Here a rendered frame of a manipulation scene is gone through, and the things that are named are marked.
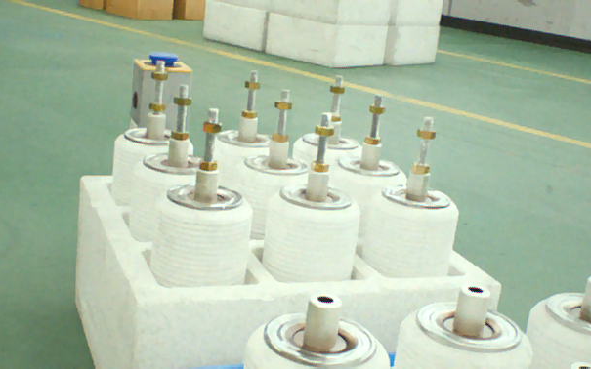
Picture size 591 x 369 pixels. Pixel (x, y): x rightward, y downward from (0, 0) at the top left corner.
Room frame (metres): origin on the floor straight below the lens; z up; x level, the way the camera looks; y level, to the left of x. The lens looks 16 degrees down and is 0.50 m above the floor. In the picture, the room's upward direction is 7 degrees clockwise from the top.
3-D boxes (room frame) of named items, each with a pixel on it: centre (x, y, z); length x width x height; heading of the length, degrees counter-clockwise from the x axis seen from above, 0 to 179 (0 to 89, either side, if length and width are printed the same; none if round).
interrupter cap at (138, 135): (1.01, 0.18, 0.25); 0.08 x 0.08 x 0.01
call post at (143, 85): (1.18, 0.21, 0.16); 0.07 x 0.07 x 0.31; 23
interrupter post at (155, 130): (1.01, 0.18, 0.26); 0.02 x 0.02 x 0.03
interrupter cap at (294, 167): (0.95, 0.02, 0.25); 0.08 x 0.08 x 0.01
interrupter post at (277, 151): (0.95, 0.02, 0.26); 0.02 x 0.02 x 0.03
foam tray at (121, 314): (0.95, 0.02, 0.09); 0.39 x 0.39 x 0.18; 23
